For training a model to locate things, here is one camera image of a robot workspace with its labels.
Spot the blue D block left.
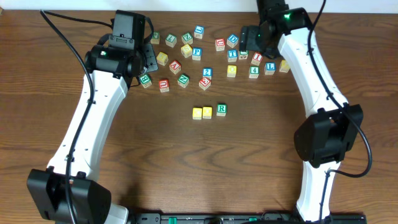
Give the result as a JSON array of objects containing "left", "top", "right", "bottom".
[{"left": 226, "top": 34, "right": 239, "bottom": 48}]

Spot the green B block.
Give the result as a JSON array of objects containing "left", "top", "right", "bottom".
[{"left": 139, "top": 74, "right": 152, "bottom": 88}]

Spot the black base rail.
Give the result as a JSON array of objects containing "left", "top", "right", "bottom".
[{"left": 128, "top": 210, "right": 368, "bottom": 224}]

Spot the green L block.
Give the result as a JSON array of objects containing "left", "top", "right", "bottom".
[{"left": 165, "top": 34, "right": 177, "bottom": 48}]

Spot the green J block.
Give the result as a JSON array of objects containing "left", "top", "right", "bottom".
[{"left": 238, "top": 51, "right": 248, "bottom": 60}]

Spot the green T block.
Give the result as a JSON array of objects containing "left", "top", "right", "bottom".
[{"left": 150, "top": 32, "right": 160, "bottom": 44}]

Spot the red A block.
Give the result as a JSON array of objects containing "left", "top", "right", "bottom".
[{"left": 169, "top": 60, "right": 182, "bottom": 75}]

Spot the green N block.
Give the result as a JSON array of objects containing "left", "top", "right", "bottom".
[{"left": 177, "top": 73, "right": 190, "bottom": 88}]

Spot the green R block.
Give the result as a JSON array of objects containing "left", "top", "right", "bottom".
[{"left": 216, "top": 104, "right": 228, "bottom": 116}]

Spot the yellow S block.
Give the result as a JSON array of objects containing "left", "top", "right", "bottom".
[{"left": 181, "top": 44, "right": 193, "bottom": 58}]

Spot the yellow block centre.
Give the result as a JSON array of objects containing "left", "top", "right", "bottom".
[{"left": 227, "top": 65, "right": 237, "bottom": 78}]

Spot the green Z block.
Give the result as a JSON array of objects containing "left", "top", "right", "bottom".
[{"left": 182, "top": 32, "right": 193, "bottom": 45}]

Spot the blue block top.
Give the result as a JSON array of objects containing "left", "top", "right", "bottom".
[{"left": 194, "top": 26, "right": 205, "bottom": 39}]

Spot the red U block upper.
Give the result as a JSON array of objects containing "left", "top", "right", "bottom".
[{"left": 215, "top": 39, "right": 226, "bottom": 52}]

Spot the blue P block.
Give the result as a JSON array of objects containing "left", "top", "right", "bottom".
[{"left": 192, "top": 47, "right": 202, "bottom": 61}]

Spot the yellow C block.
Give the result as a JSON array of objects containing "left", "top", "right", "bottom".
[{"left": 192, "top": 108, "right": 203, "bottom": 119}]

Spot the yellow O block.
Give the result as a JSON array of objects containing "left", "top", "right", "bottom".
[{"left": 202, "top": 106, "right": 213, "bottom": 119}]

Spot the red I block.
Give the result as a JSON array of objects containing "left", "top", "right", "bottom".
[{"left": 251, "top": 52, "right": 263, "bottom": 66}]

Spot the blue T block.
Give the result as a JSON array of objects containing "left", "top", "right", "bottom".
[{"left": 227, "top": 49, "right": 238, "bottom": 62}]

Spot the green 4 block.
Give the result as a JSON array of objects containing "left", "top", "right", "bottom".
[{"left": 249, "top": 66, "right": 259, "bottom": 79}]

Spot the red U block lower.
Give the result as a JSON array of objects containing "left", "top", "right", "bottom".
[{"left": 159, "top": 79, "right": 170, "bottom": 93}]

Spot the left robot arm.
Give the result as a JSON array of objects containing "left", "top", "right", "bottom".
[{"left": 27, "top": 10, "right": 158, "bottom": 224}]

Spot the red u block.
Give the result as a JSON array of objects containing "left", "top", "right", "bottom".
[
  {"left": 159, "top": 79, "right": 170, "bottom": 93},
  {"left": 215, "top": 39, "right": 226, "bottom": 52}
]

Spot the yellow block right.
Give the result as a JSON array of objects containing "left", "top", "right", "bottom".
[{"left": 279, "top": 60, "right": 290, "bottom": 73}]

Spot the blue L block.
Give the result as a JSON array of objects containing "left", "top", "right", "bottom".
[{"left": 264, "top": 62, "right": 276, "bottom": 75}]

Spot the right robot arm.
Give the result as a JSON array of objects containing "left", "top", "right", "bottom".
[{"left": 239, "top": 0, "right": 366, "bottom": 223}]

